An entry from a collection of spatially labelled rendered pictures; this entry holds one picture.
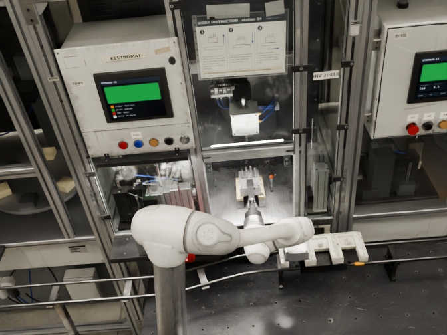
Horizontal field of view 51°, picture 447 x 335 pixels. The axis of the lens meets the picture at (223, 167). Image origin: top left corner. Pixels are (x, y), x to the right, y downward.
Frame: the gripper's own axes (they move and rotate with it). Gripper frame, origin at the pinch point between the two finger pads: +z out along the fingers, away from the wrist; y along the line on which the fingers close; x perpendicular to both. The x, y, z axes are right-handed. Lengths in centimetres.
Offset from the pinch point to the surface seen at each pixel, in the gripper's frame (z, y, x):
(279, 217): -10.4, -9.3, -11.9
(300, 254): -33.9, -8.0, -18.3
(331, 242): -25.4, -12.0, -33.0
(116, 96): -16, 64, 45
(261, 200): -3.1, -4.9, -4.4
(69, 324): -38, -40, 89
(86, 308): 12, -101, 108
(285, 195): 4.0, -9.5, -16.4
